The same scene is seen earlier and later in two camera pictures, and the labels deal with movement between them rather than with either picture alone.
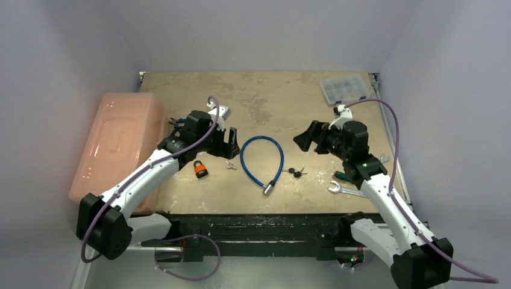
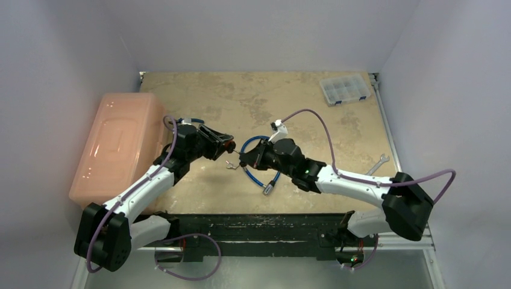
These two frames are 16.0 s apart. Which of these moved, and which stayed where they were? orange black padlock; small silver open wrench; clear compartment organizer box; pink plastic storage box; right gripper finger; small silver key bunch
Moved: right gripper finger; orange black padlock
Stayed: clear compartment organizer box; pink plastic storage box; small silver open wrench; small silver key bunch
